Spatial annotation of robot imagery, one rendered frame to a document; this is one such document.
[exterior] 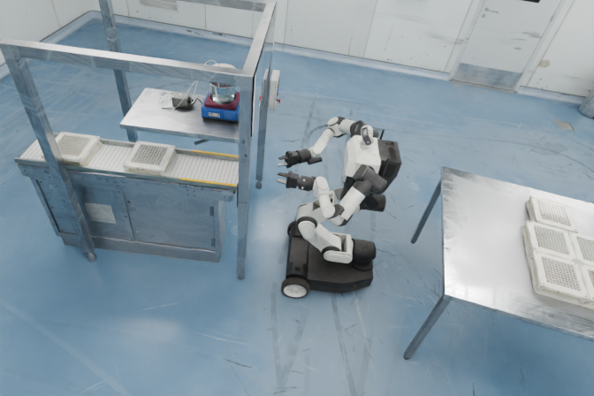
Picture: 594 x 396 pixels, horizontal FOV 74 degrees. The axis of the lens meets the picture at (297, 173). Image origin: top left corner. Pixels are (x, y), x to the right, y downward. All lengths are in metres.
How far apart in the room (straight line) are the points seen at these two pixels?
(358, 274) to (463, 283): 0.88
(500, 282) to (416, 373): 0.87
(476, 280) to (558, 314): 0.42
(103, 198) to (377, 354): 2.08
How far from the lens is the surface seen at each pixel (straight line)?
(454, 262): 2.44
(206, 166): 2.59
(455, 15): 5.97
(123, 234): 3.13
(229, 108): 2.17
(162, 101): 2.40
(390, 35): 5.96
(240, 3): 2.80
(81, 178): 2.75
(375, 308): 3.09
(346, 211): 2.13
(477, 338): 3.27
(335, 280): 2.92
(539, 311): 2.50
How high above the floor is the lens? 2.57
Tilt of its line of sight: 42 degrees down
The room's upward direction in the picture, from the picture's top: 9 degrees clockwise
